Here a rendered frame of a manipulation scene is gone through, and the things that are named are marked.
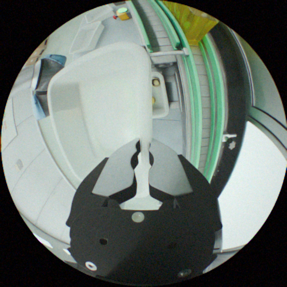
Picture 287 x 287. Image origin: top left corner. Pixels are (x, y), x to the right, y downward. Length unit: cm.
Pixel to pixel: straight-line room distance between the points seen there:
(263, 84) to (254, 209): 31
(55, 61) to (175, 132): 59
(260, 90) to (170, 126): 43
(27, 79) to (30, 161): 324
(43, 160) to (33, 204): 160
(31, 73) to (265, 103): 60
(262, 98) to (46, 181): 395
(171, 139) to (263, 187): 47
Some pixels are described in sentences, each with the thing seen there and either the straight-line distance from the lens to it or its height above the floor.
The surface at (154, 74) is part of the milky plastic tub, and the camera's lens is 37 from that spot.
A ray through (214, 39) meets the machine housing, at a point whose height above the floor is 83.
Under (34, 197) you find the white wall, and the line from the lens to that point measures 373.
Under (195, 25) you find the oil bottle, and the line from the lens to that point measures 27.
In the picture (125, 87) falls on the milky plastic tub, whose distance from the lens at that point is 17.
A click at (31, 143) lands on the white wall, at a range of 355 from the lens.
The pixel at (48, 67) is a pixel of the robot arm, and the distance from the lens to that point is 38.
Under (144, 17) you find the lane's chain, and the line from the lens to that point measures 48.
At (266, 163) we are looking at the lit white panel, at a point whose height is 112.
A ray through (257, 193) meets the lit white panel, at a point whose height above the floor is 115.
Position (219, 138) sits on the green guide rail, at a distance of 33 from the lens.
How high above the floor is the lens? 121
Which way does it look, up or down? 58 degrees down
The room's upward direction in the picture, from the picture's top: 162 degrees counter-clockwise
